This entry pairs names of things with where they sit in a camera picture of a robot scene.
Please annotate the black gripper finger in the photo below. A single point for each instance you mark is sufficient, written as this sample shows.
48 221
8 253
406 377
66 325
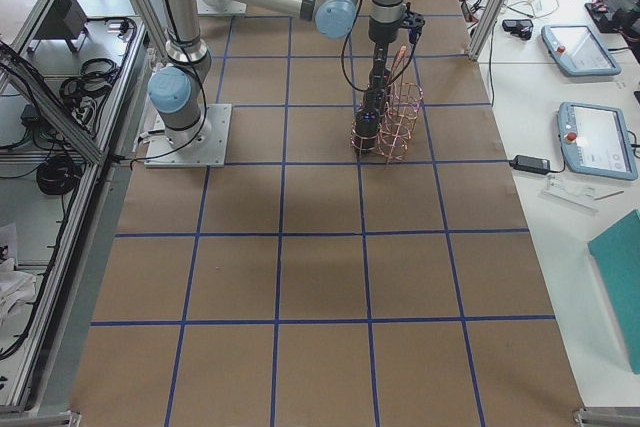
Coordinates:
378 70

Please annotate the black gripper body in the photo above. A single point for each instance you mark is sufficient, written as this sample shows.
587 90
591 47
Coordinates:
382 32

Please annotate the dark wine bottle end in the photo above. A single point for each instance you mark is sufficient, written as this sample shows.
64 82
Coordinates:
367 121

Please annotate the black power adapter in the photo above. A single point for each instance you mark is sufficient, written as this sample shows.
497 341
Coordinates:
530 164

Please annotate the blue teach pendant far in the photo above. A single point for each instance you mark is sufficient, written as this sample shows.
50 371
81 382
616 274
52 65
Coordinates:
578 51

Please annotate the blue teach pendant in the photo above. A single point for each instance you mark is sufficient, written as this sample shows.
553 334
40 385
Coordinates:
594 141
578 51

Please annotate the blue teach pendant near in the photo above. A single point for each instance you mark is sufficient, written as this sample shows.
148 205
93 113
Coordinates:
594 141

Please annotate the clear acrylic holder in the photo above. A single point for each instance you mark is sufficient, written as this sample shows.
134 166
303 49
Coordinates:
576 194

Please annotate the teal box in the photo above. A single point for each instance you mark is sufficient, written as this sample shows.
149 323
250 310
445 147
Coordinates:
616 251

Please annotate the copper wire bottle basket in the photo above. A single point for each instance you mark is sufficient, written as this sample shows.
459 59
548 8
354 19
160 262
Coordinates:
402 102

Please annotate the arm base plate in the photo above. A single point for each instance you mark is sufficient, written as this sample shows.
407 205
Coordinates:
220 8
202 145

